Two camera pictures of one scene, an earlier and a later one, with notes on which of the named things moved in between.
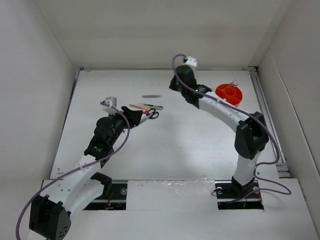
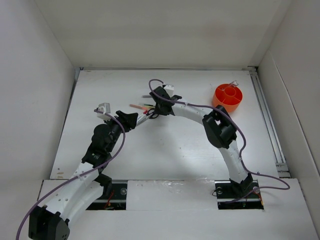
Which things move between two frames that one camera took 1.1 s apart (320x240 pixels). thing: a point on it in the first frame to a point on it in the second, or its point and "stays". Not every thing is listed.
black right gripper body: x=174 y=85 to x=158 y=109
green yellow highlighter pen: x=161 y=108 stays
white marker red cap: x=144 y=116 stays
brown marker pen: x=137 y=106 stays
